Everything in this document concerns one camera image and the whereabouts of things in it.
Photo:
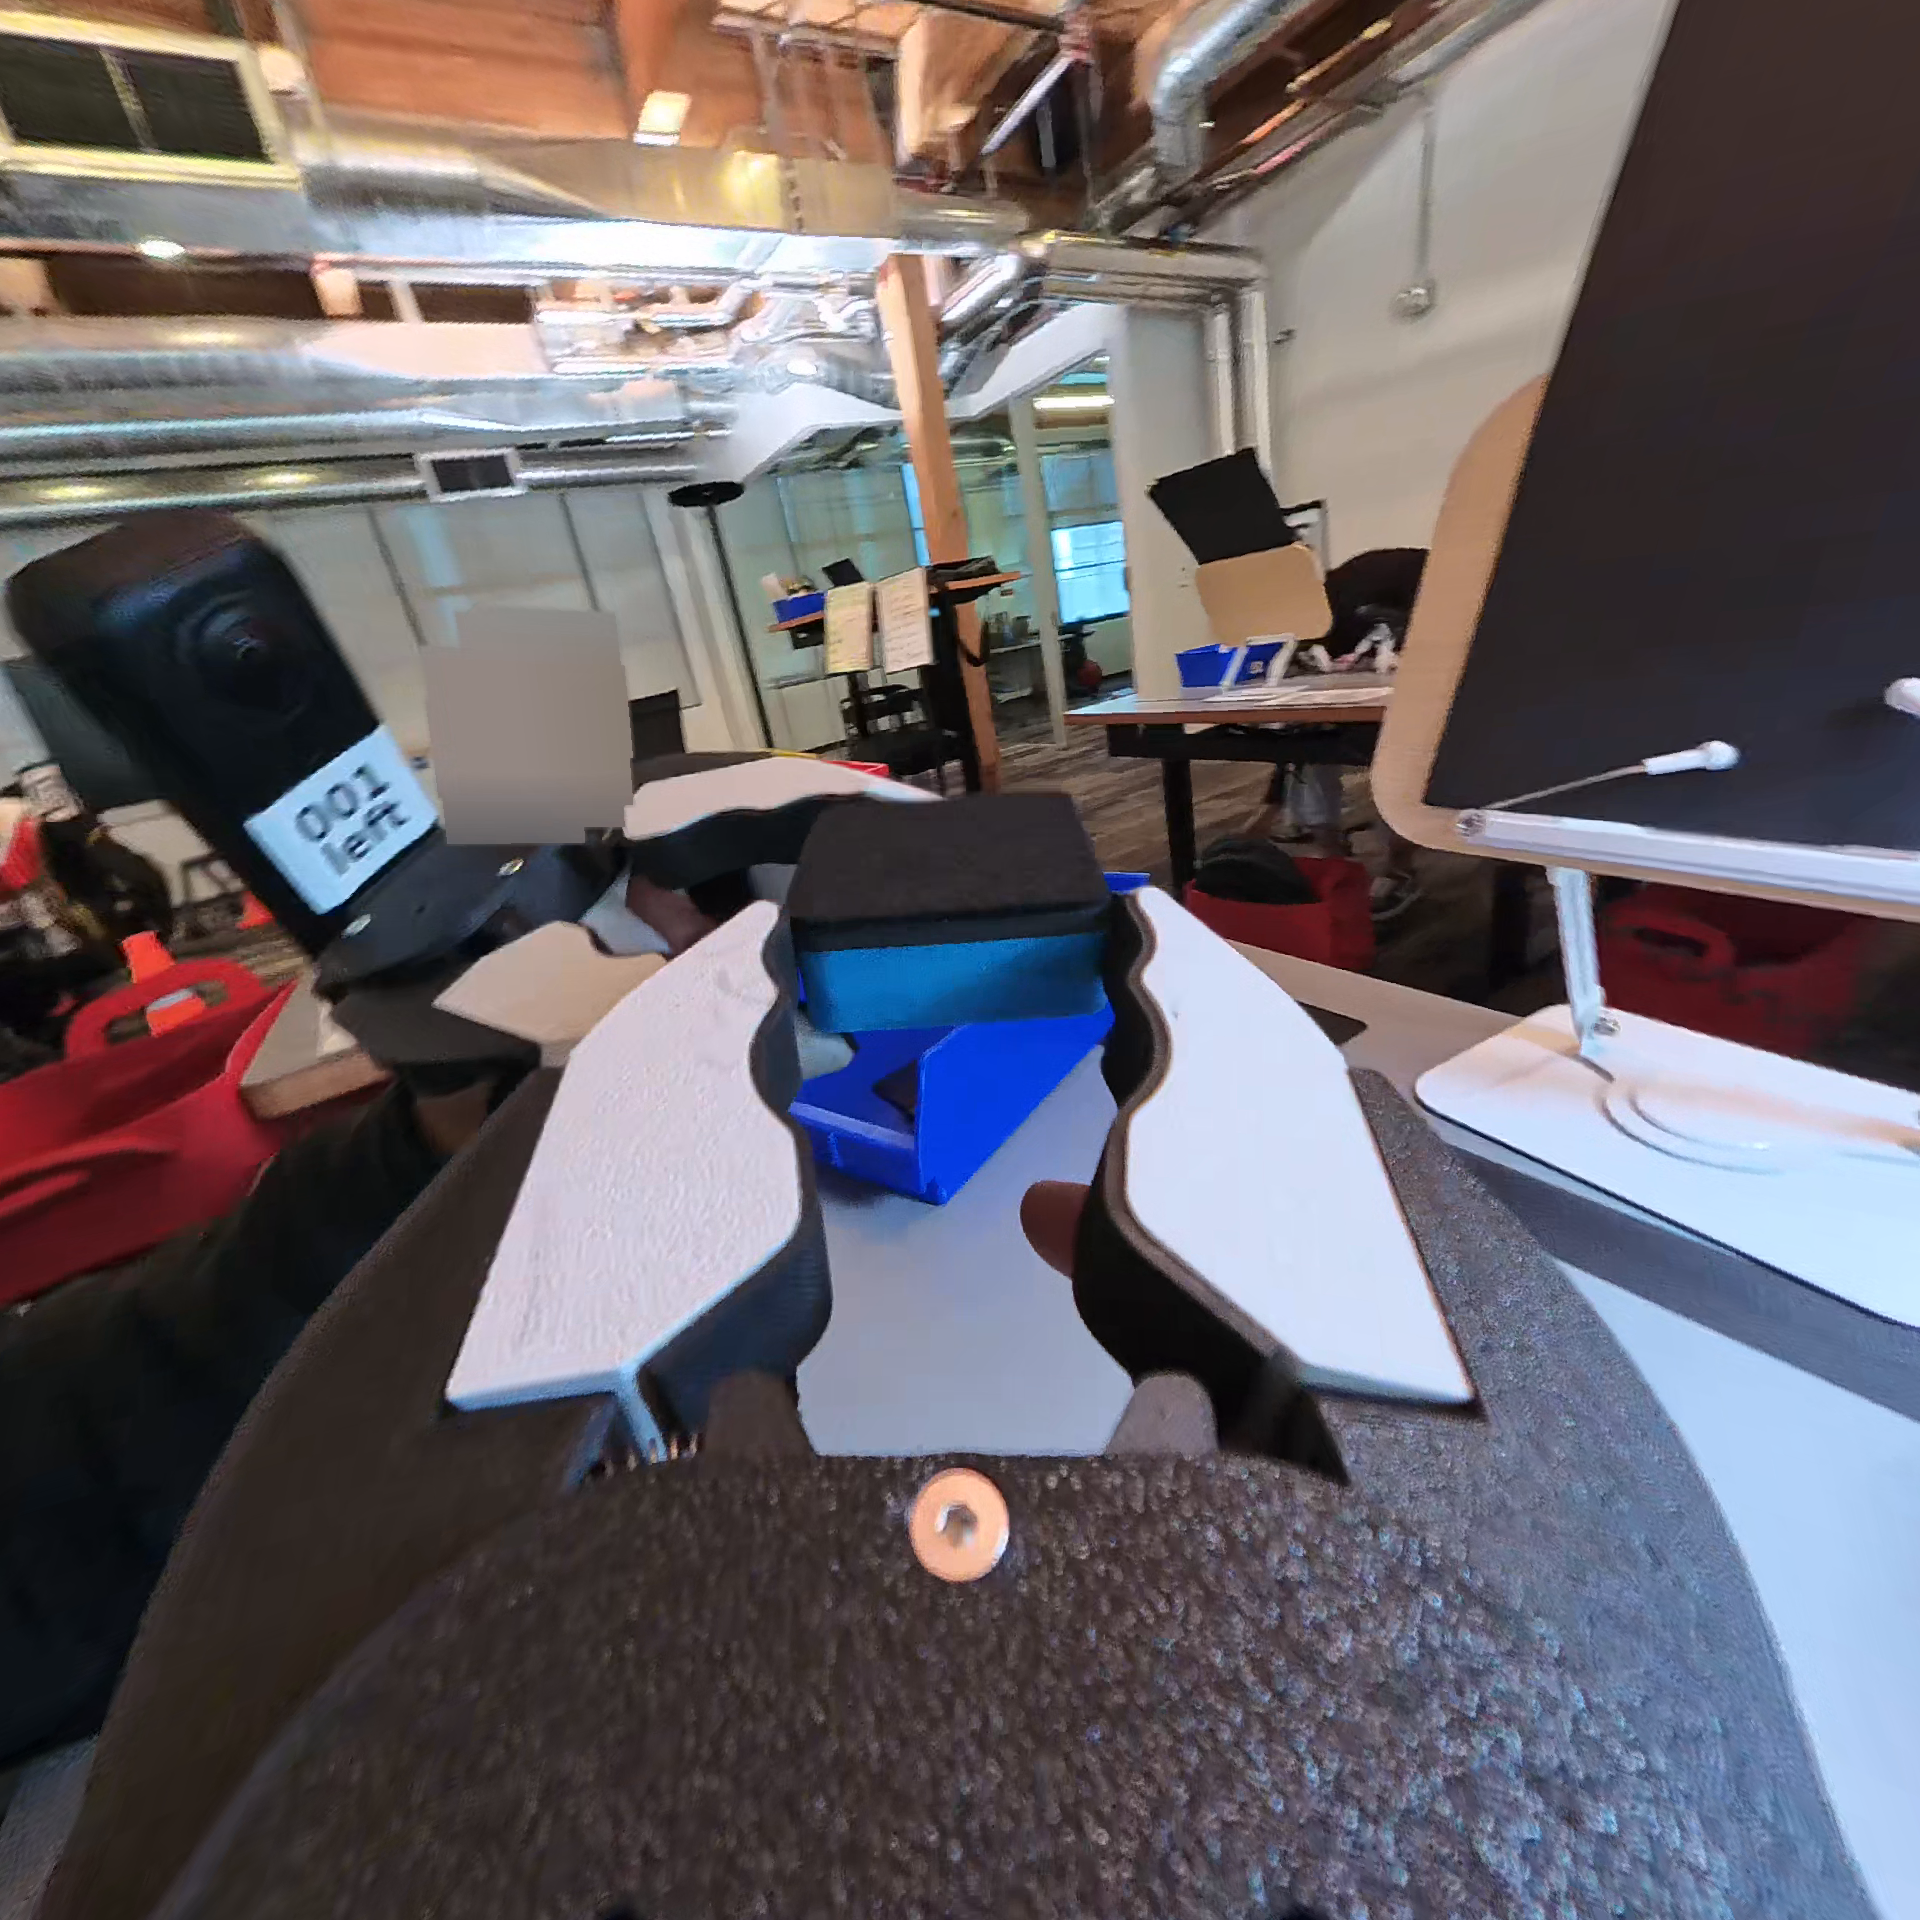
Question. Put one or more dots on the beige table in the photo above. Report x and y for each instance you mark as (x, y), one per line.
(308, 1067)

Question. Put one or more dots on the long wooden table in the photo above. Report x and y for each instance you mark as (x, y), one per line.
(1201, 706)

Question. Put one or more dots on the black floor lamp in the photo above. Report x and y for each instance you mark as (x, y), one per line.
(727, 601)

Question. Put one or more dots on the person's right hand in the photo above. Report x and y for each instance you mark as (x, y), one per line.
(1054, 1220)

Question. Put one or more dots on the window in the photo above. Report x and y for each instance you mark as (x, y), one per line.
(1089, 569)

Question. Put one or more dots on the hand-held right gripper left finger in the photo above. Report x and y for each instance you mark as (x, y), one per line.
(646, 1185)

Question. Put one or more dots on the silver ceiling duct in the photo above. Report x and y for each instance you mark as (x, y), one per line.
(452, 361)

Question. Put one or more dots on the wooden pillar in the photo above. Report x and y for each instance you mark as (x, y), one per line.
(939, 495)

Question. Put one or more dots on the wooden-top standing desk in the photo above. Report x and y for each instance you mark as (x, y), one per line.
(961, 629)

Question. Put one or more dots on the black panel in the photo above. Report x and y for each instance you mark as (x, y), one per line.
(1224, 503)

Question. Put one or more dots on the blue board eraser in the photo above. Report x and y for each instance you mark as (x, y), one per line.
(945, 915)

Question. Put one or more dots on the red floor bag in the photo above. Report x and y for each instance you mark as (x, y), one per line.
(1291, 915)

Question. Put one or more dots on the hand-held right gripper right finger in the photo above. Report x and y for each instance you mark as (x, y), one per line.
(1276, 1185)

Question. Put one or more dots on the black office chair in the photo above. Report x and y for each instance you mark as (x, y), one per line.
(657, 724)

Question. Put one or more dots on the beige board on stand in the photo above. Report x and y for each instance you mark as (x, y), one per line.
(1265, 593)

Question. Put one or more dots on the person's left forearm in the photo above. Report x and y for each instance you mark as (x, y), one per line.
(182, 1425)

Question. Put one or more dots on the white air vent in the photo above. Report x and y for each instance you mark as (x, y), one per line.
(135, 100)

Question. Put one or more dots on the orange traffic cone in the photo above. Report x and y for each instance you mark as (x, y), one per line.
(158, 975)

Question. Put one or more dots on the person's left hand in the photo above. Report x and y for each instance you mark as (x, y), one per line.
(676, 915)

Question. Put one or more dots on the paper flip chart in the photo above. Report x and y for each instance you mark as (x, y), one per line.
(849, 627)
(901, 622)

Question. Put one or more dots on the white board stand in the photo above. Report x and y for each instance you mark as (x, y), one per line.
(1725, 1185)

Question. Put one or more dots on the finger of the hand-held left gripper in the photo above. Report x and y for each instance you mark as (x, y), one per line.
(721, 797)
(524, 983)

